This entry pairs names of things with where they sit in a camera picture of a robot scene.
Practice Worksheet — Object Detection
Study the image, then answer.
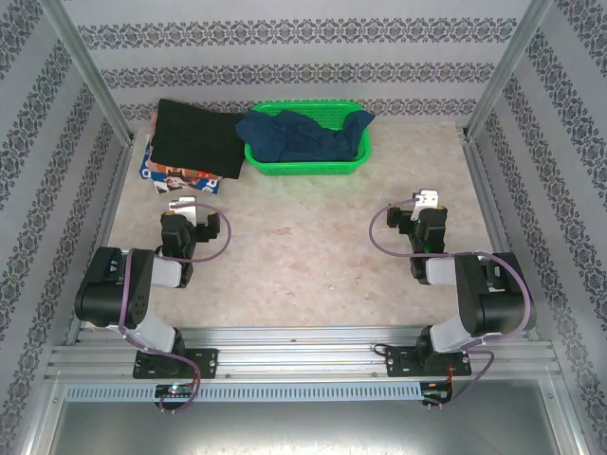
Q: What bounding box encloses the green plastic basket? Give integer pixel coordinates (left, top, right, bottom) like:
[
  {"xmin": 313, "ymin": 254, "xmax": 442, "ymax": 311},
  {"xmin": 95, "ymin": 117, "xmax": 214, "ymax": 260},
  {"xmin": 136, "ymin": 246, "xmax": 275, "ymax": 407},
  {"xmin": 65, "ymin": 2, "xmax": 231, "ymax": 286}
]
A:
[{"xmin": 244, "ymin": 100, "xmax": 374, "ymax": 176}]

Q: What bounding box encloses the blue printed t-shirt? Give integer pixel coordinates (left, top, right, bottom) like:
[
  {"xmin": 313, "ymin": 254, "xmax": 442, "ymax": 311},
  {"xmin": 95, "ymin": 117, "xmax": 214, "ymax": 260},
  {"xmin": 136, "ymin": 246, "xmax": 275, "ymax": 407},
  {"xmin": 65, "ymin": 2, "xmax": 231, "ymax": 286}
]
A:
[{"xmin": 235, "ymin": 109, "xmax": 376, "ymax": 163}]

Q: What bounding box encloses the colourful printed folded t-shirt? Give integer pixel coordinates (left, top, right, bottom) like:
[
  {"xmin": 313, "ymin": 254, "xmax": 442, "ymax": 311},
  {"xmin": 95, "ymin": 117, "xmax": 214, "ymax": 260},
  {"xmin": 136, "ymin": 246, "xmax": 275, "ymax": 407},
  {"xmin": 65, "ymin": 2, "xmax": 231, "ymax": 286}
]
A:
[{"xmin": 138, "ymin": 135, "xmax": 222, "ymax": 195}]

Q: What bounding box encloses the black folded t-shirt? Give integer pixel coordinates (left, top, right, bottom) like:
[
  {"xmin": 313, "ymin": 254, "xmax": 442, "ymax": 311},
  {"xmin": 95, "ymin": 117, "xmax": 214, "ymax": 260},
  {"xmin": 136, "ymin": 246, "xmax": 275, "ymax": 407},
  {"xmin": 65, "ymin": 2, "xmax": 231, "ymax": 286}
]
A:
[{"xmin": 150, "ymin": 98, "xmax": 247, "ymax": 180}]

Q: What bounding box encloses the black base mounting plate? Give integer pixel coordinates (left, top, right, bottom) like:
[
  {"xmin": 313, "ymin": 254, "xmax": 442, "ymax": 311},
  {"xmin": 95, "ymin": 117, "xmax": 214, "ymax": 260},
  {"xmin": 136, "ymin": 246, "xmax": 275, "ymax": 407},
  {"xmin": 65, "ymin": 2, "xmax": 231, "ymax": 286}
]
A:
[
  {"xmin": 384, "ymin": 344, "xmax": 473, "ymax": 379},
  {"xmin": 132, "ymin": 348, "xmax": 219, "ymax": 380}
]

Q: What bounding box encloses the small green circuit board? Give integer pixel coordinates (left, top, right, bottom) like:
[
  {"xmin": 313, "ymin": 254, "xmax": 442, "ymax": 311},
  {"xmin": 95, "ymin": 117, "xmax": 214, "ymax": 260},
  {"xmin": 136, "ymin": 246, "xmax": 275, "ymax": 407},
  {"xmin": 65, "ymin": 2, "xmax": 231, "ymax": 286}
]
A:
[
  {"xmin": 421, "ymin": 381, "xmax": 454, "ymax": 404},
  {"xmin": 155, "ymin": 383, "xmax": 195, "ymax": 399}
]

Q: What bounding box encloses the steel sheet shelf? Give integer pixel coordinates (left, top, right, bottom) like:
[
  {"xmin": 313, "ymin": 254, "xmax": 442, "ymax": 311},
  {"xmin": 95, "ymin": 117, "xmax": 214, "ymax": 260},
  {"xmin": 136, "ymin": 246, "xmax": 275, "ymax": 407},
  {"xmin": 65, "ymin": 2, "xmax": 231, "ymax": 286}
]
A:
[{"xmin": 18, "ymin": 378, "xmax": 589, "ymax": 455}]

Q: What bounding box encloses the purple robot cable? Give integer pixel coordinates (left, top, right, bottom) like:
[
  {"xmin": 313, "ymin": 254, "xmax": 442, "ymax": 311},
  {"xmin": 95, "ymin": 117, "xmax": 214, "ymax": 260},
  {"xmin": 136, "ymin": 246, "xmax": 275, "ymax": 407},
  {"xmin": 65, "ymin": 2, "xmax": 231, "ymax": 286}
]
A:
[
  {"xmin": 118, "ymin": 202, "xmax": 232, "ymax": 413},
  {"xmin": 369, "ymin": 198, "xmax": 538, "ymax": 411}
]

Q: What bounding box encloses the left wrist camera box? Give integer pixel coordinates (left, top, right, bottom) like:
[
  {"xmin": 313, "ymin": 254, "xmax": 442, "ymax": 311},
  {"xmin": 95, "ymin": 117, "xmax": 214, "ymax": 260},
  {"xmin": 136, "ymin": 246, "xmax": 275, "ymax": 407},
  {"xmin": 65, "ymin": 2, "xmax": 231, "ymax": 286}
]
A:
[{"xmin": 168, "ymin": 194, "xmax": 198, "ymax": 224}]

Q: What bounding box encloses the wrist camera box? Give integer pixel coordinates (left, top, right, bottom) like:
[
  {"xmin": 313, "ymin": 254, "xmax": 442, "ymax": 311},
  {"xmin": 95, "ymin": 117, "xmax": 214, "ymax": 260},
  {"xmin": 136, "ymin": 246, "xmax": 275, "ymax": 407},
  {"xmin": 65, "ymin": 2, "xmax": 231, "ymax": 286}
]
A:
[
  {"xmin": 168, "ymin": 194, "xmax": 198, "ymax": 224},
  {"xmin": 411, "ymin": 188, "xmax": 440, "ymax": 220}
]

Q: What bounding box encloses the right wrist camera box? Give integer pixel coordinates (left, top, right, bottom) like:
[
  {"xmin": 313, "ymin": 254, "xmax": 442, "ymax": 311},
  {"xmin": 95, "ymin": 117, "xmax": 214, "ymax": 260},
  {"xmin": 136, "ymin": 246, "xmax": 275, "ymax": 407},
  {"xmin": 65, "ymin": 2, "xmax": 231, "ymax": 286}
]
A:
[{"xmin": 411, "ymin": 188, "xmax": 440, "ymax": 220}]

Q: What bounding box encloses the aluminium side rail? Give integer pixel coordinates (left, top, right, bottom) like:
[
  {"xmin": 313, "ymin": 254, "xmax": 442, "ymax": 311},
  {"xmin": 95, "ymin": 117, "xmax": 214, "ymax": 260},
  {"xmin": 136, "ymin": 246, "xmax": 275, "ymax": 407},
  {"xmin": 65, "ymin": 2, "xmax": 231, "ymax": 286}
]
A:
[
  {"xmin": 462, "ymin": 136, "xmax": 540, "ymax": 340},
  {"xmin": 64, "ymin": 136, "xmax": 134, "ymax": 347}
]

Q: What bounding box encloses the aluminium mounting rail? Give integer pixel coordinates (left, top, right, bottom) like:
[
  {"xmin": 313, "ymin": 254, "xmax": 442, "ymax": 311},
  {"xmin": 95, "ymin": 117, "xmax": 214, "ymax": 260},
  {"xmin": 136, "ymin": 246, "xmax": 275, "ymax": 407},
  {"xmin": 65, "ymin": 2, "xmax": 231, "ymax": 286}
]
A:
[{"xmin": 45, "ymin": 326, "xmax": 563, "ymax": 380}]

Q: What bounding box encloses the aluminium frame post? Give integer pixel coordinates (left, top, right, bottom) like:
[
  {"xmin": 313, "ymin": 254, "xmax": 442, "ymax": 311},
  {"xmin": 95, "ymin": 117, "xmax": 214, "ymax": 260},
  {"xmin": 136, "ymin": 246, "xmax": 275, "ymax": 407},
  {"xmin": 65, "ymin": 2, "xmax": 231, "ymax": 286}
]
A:
[
  {"xmin": 37, "ymin": 0, "xmax": 137, "ymax": 143},
  {"xmin": 462, "ymin": 0, "xmax": 554, "ymax": 141}
]

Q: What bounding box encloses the grey slotted cable duct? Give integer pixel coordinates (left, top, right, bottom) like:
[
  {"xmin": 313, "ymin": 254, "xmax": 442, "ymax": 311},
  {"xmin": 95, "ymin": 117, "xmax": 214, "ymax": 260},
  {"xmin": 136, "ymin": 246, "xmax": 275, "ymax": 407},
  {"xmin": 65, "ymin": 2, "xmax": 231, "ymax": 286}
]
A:
[{"xmin": 64, "ymin": 382, "xmax": 423, "ymax": 403}]

